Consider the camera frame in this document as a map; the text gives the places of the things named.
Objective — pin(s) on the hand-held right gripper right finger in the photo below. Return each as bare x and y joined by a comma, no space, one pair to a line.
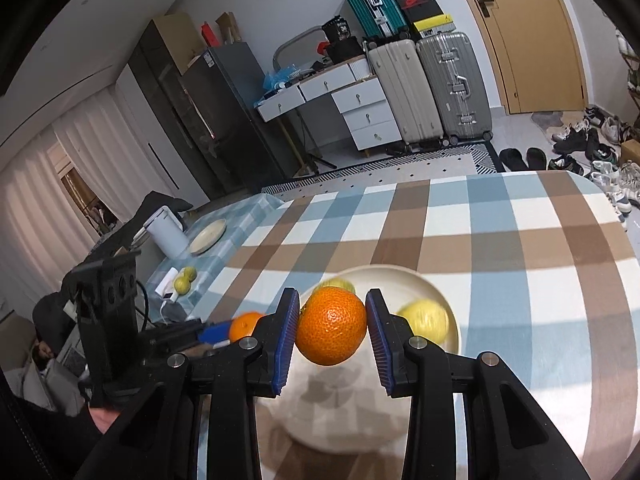
378,347

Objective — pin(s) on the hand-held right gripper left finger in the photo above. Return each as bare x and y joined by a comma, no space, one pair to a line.
282,345

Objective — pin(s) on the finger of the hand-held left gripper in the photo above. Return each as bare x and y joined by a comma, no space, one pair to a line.
215,334

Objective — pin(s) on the orange tangerine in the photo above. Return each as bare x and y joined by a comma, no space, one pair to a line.
244,326
330,327

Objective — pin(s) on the large cream plate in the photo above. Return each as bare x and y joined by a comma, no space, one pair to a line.
340,410

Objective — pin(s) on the person's left hand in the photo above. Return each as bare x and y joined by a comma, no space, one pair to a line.
103,419

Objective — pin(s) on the yellow lemon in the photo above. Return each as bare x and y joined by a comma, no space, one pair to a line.
425,320

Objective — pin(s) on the small green fruit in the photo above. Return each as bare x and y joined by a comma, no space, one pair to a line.
190,274
181,285

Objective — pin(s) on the green guava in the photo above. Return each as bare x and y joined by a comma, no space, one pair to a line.
342,284

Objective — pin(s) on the small cream plate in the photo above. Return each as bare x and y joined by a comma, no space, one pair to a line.
207,237

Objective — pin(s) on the white cylindrical kettle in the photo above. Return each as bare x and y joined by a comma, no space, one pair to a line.
165,232

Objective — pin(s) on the light blue checkered tablecloth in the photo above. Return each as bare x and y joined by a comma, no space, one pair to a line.
235,230

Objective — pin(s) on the dark cloth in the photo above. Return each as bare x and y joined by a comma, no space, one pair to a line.
155,202

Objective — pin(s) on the brown blue checkered tablecloth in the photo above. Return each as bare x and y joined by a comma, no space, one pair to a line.
500,260

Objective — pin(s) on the white curtain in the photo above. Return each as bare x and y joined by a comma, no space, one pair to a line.
65,160

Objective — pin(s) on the patterned floor rug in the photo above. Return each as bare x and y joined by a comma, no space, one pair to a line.
400,165

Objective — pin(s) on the dark tall cabinet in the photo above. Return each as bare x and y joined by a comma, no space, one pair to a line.
160,110

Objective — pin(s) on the grey refrigerator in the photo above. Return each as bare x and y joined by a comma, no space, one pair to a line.
235,110

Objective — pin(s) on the black slipper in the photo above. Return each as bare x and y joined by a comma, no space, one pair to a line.
536,158
512,159

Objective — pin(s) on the white desk with drawers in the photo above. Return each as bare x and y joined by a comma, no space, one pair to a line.
360,105

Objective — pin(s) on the beige suitcase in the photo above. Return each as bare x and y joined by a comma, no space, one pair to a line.
405,95

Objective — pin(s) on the blue plastic bag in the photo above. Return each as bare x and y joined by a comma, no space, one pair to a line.
277,80

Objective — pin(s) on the silver suitcase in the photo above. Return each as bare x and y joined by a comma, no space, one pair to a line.
455,85

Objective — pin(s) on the grey door mat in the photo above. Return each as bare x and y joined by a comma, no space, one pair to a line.
550,122

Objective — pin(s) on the pile of shoes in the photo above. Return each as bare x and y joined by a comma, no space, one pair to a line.
600,160

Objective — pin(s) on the red paper bag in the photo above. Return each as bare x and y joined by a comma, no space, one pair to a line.
210,35

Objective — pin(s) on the brown cardboard box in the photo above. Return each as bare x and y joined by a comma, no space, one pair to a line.
230,27

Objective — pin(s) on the small cardboard box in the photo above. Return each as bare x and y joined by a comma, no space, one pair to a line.
631,151

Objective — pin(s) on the yellow shoe box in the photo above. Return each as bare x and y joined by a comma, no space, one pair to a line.
434,24

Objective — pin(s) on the wooden door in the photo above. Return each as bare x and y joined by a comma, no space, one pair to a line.
530,45

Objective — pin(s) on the plain black shoe box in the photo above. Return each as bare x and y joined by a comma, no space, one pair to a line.
425,11

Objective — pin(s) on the rows of stored sneakers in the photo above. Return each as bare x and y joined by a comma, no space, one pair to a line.
622,42

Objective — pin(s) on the grey arched frame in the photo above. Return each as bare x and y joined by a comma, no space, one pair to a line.
295,37

